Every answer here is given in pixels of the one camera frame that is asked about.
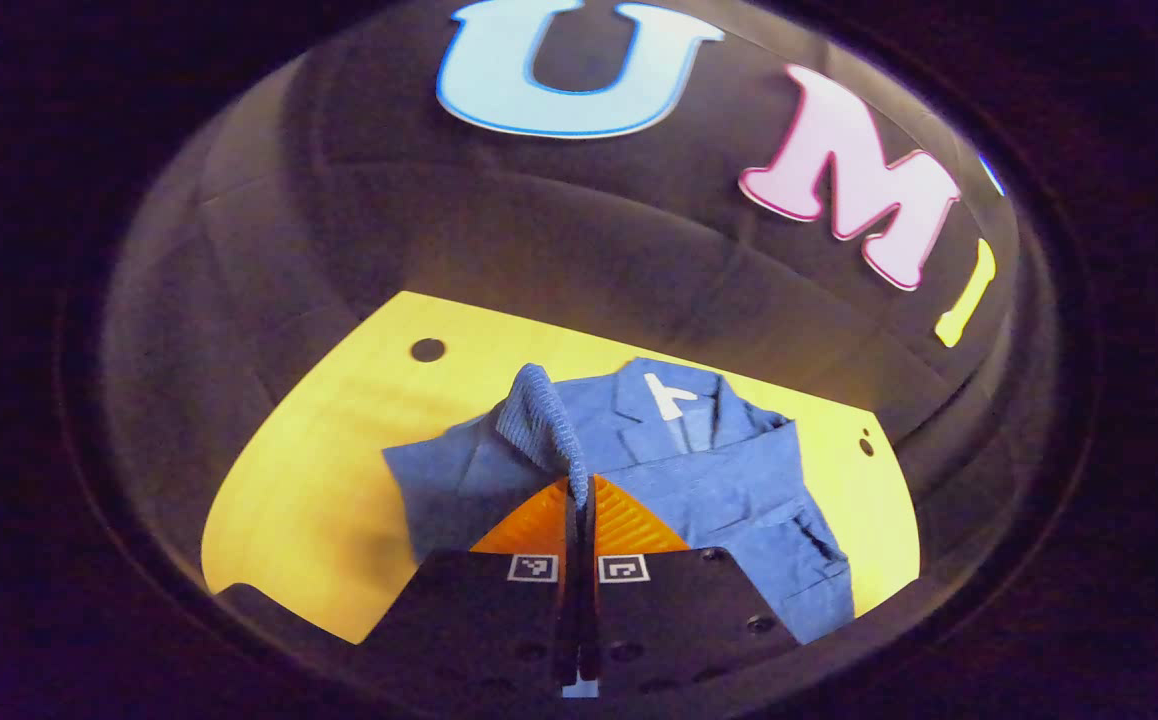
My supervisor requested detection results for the black backdrop cloth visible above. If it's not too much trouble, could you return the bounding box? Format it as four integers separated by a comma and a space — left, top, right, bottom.
99, 0, 1027, 611

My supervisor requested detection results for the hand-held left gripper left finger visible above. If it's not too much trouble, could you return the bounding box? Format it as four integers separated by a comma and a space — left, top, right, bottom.
362, 474, 581, 693

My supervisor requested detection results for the blue collared shirt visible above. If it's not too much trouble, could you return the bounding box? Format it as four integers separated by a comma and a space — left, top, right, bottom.
382, 357, 857, 647

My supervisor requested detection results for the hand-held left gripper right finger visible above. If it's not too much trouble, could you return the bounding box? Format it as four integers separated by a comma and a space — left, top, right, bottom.
579, 474, 802, 693

